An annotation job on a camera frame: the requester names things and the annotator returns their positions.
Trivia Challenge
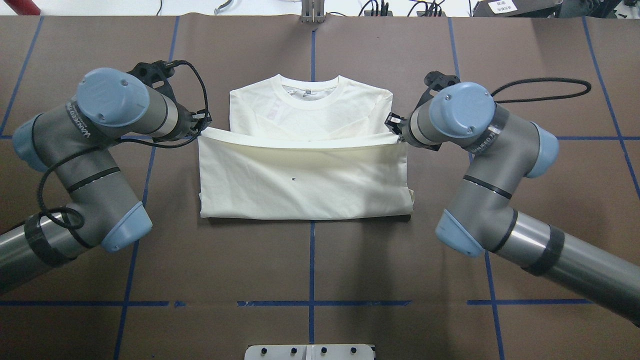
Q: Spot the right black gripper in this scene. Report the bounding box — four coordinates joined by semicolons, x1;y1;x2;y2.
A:
384;112;414;146

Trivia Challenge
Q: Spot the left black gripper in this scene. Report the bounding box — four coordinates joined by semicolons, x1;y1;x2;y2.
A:
174;107;212;141

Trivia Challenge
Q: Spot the cream long-sleeve graphic shirt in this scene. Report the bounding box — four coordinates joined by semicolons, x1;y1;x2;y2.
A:
198;75;414;221

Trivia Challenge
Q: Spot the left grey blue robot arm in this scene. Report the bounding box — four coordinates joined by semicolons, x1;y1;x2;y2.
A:
0;60;211;294

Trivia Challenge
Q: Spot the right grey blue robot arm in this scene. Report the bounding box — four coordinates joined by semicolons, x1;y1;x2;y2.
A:
385;81;640;326

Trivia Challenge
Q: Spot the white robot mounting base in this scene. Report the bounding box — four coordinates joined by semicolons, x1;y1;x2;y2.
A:
244;343;377;360

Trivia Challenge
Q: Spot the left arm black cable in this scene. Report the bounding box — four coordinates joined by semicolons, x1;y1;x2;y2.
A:
38;60;211;231

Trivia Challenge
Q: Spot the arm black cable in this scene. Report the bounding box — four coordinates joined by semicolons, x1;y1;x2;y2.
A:
38;60;211;231
490;77;593;105

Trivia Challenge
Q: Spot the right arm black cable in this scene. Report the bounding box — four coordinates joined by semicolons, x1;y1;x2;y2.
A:
490;77;593;105

